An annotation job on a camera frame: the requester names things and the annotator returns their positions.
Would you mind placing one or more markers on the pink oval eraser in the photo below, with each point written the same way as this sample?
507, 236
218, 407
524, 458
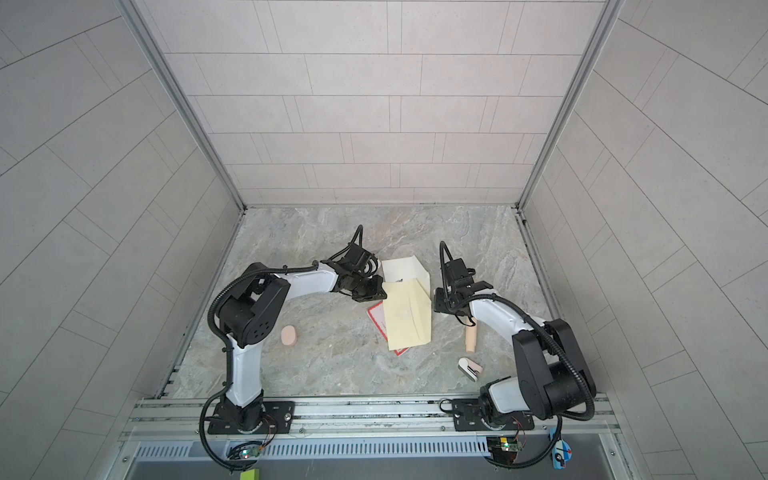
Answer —
288, 335

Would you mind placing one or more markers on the pink white tape dispenser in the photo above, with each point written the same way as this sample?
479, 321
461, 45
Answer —
470, 368

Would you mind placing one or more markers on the left circuit board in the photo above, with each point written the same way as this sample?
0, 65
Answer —
248, 451

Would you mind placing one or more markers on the cream white envelope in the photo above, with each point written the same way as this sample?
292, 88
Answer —
406, 269

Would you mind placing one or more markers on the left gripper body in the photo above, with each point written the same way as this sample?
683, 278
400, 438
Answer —
365, 289

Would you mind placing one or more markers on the right circuit board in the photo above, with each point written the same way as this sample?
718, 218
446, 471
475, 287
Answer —
504, 450

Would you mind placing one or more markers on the blue toy car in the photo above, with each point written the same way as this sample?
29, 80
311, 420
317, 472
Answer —
561, 452

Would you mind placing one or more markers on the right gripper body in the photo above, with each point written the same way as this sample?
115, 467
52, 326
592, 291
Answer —
444, 301

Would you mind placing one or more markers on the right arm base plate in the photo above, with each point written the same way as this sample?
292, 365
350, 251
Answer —
479, 415

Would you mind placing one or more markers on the red bordered card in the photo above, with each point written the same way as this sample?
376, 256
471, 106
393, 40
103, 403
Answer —
377, 316

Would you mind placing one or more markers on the green sticky note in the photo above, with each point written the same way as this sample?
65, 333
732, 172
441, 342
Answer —
253, 474

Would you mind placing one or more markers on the aluminium rail frame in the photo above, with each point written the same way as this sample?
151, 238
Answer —
358, 437

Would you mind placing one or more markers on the yellow envelope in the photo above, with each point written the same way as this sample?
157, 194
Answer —
407, 312

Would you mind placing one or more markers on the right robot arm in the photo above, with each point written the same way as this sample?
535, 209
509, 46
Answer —
552, 378

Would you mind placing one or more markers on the beige toy microphone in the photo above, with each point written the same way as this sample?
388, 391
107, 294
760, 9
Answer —
471, 333

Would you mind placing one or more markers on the circuit board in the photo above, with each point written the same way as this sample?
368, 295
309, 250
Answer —
504, 450
248, 451

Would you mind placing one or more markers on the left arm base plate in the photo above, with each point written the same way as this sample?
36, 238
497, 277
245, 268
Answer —
270, 417

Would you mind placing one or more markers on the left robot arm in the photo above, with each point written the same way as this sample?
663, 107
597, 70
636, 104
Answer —
246, 311

